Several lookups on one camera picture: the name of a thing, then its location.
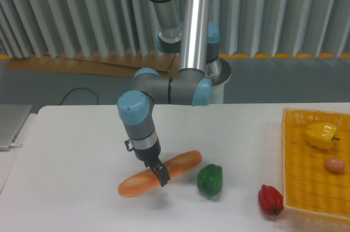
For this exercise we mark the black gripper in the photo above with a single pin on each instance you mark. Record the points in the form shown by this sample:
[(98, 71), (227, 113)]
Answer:
[(150, 156)]

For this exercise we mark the orange baguette bread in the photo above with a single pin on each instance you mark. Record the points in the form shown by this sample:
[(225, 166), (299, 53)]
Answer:
[(146, 181)]

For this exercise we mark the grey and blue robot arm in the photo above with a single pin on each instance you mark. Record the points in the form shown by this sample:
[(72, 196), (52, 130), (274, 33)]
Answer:
[(184, 29)]

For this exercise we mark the yellow wicker basket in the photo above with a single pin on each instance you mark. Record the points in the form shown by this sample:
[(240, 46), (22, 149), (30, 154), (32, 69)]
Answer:
[(307, 185)]

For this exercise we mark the green bell pepper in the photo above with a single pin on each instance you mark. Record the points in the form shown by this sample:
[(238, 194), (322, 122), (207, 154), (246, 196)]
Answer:
[(210, 180)]

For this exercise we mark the brown cardboard sheet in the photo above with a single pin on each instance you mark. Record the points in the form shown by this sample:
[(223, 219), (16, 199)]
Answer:
[(114, 65)]

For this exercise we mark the red bell pepper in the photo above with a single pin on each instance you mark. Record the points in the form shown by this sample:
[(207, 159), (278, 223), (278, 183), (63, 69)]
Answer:
[(270, 200)]

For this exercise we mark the silver laptop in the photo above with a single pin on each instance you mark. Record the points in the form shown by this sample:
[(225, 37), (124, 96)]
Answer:
[(13, 118)]

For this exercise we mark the yellow bell pepper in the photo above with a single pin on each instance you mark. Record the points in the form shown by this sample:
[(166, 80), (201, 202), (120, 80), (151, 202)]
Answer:
[(321, 135)]

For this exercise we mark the brown egg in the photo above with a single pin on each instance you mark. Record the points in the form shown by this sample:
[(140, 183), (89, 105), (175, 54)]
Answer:
[(335, 164)]

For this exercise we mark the grey pleated curtain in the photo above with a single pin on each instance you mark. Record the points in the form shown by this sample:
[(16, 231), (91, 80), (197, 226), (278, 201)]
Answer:
[(249, 27)]

